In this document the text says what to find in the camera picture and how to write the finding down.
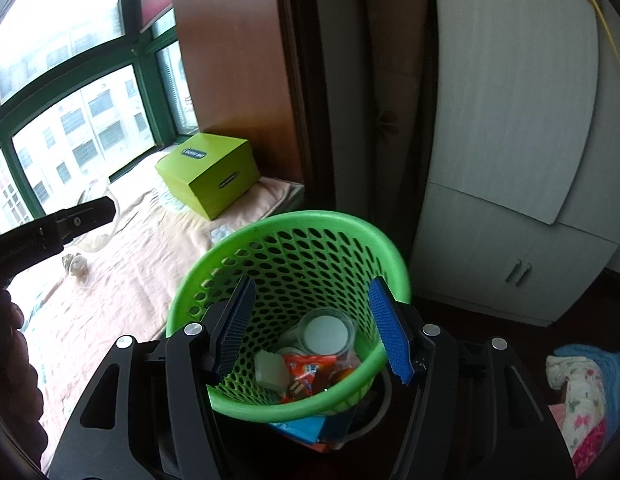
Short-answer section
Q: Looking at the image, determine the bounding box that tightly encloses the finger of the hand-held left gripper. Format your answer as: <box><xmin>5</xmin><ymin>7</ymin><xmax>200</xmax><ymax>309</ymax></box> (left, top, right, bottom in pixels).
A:
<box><xmin>55</xmin><ymin>197</ymin><xmax>116</xmax><ymax>245</ymax></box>

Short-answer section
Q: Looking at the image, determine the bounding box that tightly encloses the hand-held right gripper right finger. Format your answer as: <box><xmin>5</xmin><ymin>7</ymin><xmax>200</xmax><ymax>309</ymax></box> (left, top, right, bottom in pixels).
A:
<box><xmin>367</xmin><ymin>276</ymin><xmax>576</xmax><ymax>480</ymax></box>

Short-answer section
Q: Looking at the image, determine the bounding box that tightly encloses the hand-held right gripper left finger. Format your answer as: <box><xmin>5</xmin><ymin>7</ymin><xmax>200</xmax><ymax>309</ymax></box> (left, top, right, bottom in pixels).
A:
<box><xmin>47</xmin><ymin>275</ymin><xmax>258</xmax><ymax>480</ymax></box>

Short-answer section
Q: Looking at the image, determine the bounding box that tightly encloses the orange wrapper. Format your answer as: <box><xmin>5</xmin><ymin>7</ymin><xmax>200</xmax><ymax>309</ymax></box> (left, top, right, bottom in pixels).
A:
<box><xmin>332</xmin><ymin>366</ymin><xmax>361</xmax><ymax>388</ymax></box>

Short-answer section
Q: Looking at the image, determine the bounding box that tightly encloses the white plastic cup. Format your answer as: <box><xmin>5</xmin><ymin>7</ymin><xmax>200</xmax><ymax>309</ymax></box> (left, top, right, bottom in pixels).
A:
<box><xmin>253</xmin><ymin>351</ymin><xmax>291</xmax><ymax>392</ymax></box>

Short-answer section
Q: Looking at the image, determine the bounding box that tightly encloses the clear round lid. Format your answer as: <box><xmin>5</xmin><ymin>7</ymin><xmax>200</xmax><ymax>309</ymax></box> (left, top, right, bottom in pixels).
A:
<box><xmin>299</xmin><ymin>309</ymin><xmax>356</xmax><ymax>357</ymax></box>

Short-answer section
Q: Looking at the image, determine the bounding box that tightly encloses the red snack packet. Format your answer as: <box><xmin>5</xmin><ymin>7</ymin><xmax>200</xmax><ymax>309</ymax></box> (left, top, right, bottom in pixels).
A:
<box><xmin>280</xmin><ymin>354</ymin><xmax>338</xmax><ymax>403</ymax></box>

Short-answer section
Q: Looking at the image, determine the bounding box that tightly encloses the green mesh plastic basket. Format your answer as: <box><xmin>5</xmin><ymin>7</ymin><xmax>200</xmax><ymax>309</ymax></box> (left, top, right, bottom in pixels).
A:
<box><xmin>166</xmin><ymin>210</ymin><xmax>412</xmax><ymax>422</ymax></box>

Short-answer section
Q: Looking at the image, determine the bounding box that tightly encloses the person's left hand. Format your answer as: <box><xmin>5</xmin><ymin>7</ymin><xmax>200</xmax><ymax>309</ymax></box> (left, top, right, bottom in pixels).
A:
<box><xmin>0</xmin><ymin>287</ymin><xmax>28</xmax><ymax>356</ymax></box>

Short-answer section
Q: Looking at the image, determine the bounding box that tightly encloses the beige crumpled paper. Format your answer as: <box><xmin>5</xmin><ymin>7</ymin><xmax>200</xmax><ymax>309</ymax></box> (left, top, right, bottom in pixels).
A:
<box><xmin>62</xmin><ymin>252</ymin><xmax>88</xmax><ymax>278</ymax></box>

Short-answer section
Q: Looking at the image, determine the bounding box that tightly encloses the blue and orange box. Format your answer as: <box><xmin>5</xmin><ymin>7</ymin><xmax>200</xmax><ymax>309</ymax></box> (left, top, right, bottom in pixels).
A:
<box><xmin>270</xmin><ymin>410</ymin><xmax>351</xmax><ymax>453</ymax></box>

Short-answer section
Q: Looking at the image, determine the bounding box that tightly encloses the white wardrobe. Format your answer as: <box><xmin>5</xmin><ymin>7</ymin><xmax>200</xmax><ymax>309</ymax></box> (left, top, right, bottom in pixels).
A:
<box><xmin>410</xmin><ymin>0</ymin><xmax>620</xmax><ymax>328</ymax></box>

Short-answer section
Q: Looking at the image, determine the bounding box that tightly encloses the lime green cardboard box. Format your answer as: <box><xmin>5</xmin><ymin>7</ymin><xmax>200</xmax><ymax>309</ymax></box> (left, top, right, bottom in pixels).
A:
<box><xmin>155</xmin><ymin>132</ymin><xmax>263</xmax><ymax>221</ymax></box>

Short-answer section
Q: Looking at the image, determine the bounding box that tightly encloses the floral cloth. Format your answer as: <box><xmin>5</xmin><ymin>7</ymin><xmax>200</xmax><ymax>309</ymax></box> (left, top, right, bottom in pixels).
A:
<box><xmin>545</xmin><ymin>355</ymin><xmax>608</xmax><ymax>476</ymax></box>

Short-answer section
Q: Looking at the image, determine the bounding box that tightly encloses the brown wooden side panel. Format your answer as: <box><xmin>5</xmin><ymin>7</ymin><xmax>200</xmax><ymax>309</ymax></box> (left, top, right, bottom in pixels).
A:
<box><xmin>170</xmin><ymin>0</ymin><xmax>311</xmax><ymax>186</ymax></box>

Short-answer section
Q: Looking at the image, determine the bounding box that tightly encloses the white leaning board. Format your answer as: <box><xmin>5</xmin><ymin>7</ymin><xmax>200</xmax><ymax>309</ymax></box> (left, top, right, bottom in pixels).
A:
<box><xmin>430</xmin><ymin>0</ymin><xmax>601</xmax><ymax>226</ymax></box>

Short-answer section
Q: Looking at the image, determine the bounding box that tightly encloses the green window frame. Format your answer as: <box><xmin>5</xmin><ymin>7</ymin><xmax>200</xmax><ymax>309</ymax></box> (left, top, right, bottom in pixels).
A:
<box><xmin>0</xmin><ymin>10</ymin><xmax>201</xmax><ymax>241</ymax></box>

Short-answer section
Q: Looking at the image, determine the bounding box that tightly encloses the dark wooden door frame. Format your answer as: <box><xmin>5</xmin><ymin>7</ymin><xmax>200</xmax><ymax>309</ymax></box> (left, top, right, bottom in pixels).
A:
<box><xmin>285</xmin><ymin>0</ymin><xmax>436</xmax><ymax>301</ymax></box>

